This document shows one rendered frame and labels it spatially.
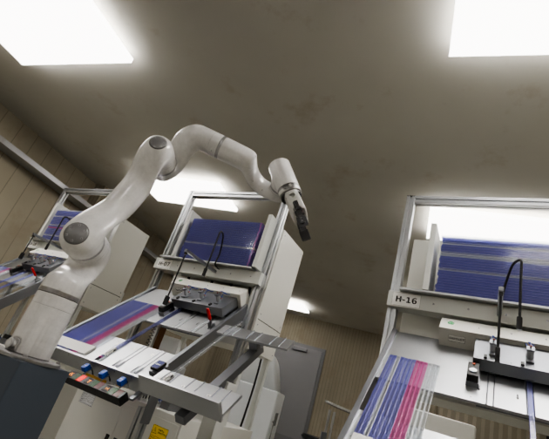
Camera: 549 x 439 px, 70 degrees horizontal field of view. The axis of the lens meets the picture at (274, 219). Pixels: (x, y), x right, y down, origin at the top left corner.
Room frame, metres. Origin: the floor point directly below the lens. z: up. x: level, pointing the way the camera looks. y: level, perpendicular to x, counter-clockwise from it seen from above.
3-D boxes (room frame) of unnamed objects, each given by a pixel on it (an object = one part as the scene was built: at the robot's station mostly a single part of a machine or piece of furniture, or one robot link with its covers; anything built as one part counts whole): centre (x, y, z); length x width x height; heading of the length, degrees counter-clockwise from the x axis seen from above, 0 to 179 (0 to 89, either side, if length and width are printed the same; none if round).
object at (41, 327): (1.27, 0.55, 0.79); 0.19 x 0.19 x 0.18
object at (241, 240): (2.25, 0.23, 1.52); 0.51 x 0.13 x 0.27; 57
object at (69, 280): (1.30, 0.55, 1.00); 0.19 x 0.12 x 0.24; 2
